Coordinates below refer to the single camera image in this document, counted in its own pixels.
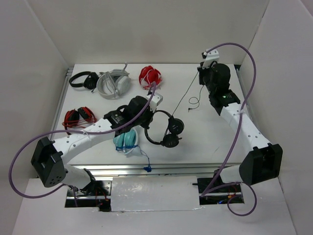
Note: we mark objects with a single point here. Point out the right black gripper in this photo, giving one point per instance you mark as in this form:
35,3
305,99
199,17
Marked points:
201,71

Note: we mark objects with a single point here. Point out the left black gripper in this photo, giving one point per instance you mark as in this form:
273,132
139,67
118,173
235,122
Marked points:
150,114

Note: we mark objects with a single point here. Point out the black wired headphones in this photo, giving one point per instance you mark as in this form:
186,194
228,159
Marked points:
174,128

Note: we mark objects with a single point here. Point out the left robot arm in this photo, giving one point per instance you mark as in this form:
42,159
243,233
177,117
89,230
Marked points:
51,157

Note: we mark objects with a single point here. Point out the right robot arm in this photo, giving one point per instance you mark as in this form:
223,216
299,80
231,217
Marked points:
262,160

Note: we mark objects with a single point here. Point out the teal white headphones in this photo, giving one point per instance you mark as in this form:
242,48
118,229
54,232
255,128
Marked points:
128,143

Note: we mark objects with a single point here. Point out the grey white headphones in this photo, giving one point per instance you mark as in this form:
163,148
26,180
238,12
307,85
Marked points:
113,84

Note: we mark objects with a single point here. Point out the black headphones at back left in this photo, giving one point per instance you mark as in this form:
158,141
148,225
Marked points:
89,83

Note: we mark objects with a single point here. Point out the red wrapped headphones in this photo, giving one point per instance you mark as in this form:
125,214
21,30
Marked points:
148,75

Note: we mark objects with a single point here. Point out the red black headphones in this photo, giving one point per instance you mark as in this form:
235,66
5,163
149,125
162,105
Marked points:
78,118

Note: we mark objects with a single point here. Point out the white foil-covered panel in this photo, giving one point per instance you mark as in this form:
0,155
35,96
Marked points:
161,193

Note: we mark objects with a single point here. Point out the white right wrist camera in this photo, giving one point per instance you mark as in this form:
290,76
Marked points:
209,57

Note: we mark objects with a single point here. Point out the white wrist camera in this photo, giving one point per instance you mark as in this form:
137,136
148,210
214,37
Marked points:
155,101
209,57

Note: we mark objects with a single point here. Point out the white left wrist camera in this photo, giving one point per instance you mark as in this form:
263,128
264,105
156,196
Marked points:
155,101

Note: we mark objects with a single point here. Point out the aluminium rail frame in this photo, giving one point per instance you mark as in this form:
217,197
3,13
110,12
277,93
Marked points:
102,171

